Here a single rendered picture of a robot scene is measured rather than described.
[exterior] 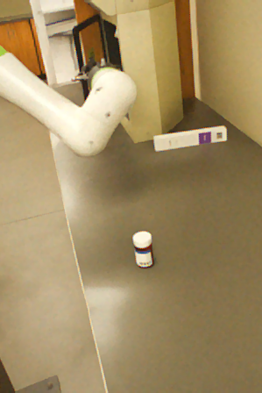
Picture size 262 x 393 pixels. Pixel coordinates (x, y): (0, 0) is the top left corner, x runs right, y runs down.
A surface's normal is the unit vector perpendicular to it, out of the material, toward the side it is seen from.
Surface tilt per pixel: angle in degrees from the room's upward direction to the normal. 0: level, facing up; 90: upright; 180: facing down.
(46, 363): 0
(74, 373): 0
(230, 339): 0
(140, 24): 90
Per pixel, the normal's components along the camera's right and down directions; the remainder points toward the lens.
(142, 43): 0.24, 0.48
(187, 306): -0.13, -0.84
